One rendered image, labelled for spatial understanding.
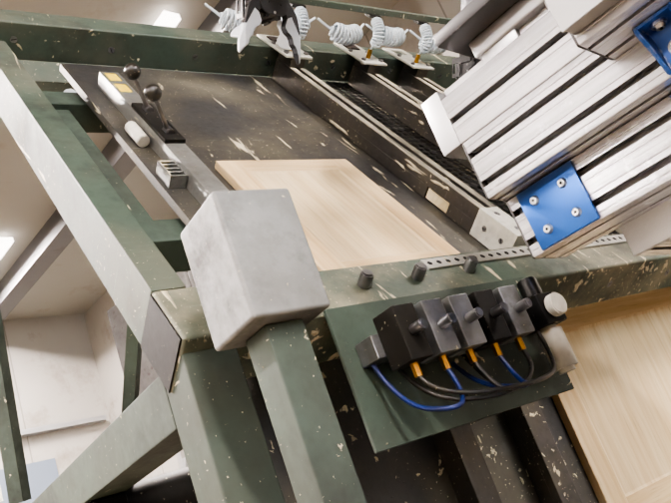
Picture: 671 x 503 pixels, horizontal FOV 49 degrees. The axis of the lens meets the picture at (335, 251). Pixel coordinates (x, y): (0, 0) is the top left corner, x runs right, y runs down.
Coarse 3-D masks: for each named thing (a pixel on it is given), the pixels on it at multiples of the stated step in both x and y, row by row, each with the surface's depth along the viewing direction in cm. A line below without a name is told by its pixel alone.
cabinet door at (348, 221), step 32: (288, 160) 179; (320, 160) 184; (320, 192) 169; (352, 192) 174; (384, 192) 178; (320, 224) 155; (352, 224) 159; (384, 224) 164; (416, 224) 168; (320, 256) 142; (352, 256) 147; (384, 256) 150; (416, 256) 154
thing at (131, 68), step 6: (126, 66) 165; (132, 66) 165; (138, 66) 166; (126, 72) 165; (132, 72) 165; (138, 72) 166; (132, 78) 166; (138, 84) 169; (138, 90) 170; (144, 96) 171; (144, 102) 172; (144, 108) 173; (150, 108) 173
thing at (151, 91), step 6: (150, 84) 158; (144, 90) 158; (150, 90) 157; (156, 90) 157; (150, 96) 157; (156, 96) 158; (156, 102) 160; (162, 114) 162; (162, 120) 163; (168, 126) 165; (168, 132) 165; (174, 132) 166
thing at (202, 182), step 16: (112, 96) 184; (128, 96) 180; (128, 112) 177; (144, 128) 170; (160, 144) 164; (176, 144) 164; (176, 160) 159; (192, 160) 159; (192, 176) 153; (208, 176) 155; (192, 192) 154; (208, 192) 149
